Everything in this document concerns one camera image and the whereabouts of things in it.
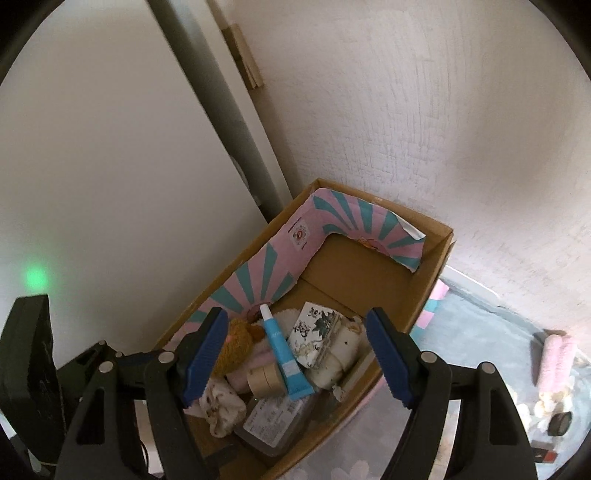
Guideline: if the brown fuzzy sock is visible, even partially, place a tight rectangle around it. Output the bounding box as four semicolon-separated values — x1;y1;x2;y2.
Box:
211;318;266;378

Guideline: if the kraft paper tape roll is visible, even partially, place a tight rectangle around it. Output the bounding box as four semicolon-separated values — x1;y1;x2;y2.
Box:
246;363;287;398

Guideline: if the white tissue pack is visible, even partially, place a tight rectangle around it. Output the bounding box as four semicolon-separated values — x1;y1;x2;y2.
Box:
287;302;349;369

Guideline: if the clear cotton swab box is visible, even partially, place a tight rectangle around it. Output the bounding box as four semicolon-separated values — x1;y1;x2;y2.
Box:
233;394;318;458

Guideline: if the blue cream tube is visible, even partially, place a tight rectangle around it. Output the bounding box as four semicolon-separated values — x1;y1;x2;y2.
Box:
259;304;315;401

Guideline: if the pink fluffy sock back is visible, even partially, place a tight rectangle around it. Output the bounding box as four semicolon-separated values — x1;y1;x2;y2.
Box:
537;334;575;399

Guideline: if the pink fluffy sock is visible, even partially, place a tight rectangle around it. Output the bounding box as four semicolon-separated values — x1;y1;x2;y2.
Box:
226;340;276;394
537;334;575;399

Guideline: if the black round jar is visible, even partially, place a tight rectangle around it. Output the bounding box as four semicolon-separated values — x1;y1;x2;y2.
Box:
547;411;573;437

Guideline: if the pink fluffy sock front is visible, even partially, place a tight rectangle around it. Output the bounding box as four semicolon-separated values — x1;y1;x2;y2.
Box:
226;340;276;394

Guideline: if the dark red lipstick box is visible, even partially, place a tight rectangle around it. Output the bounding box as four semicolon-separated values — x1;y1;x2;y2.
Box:
531;442;558;464

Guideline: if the white metal tray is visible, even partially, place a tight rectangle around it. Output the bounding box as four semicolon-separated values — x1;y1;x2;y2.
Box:
438;264;588;351

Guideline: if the pink teal cardboard box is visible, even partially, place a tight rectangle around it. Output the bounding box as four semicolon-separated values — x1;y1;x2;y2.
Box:
159;179;454;479

